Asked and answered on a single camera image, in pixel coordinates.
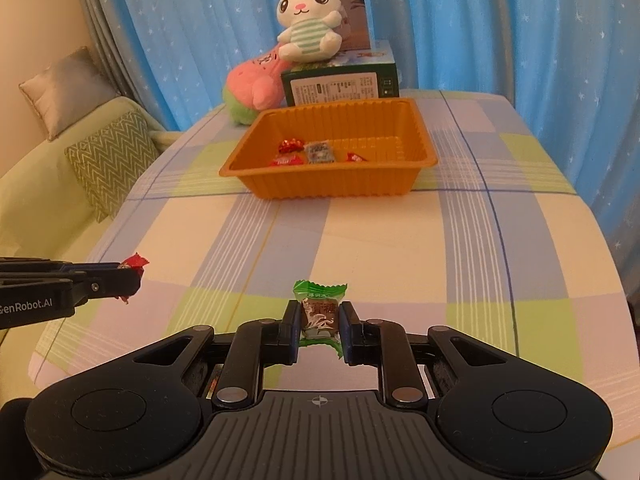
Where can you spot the green zigzag cushion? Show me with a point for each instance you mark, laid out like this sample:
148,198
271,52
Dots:
112,160

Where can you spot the grey curtain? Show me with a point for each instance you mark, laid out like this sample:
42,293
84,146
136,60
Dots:
105,35

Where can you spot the blue star curtain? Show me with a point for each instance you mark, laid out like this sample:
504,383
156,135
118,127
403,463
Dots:
475,35

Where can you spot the pale green sofa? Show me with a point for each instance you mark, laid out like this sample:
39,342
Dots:
45,210

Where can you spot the bright red snack packet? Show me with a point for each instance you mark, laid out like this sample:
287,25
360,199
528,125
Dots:
356,157

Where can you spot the large red snack packet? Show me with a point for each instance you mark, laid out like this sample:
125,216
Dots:
132,262

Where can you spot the white bunny plush toy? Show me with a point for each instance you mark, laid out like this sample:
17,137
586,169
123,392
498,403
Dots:
310,25

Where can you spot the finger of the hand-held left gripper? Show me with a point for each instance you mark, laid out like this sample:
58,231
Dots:
60,266
110,285

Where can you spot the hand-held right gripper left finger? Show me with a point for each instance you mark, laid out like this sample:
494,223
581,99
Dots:
292,332

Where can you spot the silver grey snack packet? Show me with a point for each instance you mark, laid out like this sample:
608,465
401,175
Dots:
319,152

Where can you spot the red candy packet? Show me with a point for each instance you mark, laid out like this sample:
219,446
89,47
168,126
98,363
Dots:
286,161

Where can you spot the tall grey printed box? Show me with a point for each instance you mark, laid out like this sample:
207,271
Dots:
357,15

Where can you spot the small shiny red candy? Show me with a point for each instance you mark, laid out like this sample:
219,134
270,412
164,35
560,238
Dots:
291,146

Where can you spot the pink starfish plush toy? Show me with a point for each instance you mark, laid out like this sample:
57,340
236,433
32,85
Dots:
250,90

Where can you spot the green cardboard box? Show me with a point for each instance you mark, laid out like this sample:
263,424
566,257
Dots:
340,87

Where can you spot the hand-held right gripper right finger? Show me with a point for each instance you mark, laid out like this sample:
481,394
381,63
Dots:
350,335

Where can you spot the grey cushion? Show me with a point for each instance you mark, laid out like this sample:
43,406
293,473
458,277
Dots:
70,90

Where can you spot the green brown candy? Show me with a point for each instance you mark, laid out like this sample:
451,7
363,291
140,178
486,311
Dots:
320,312

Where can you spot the orange plastic tray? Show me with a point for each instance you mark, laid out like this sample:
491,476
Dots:
330,180

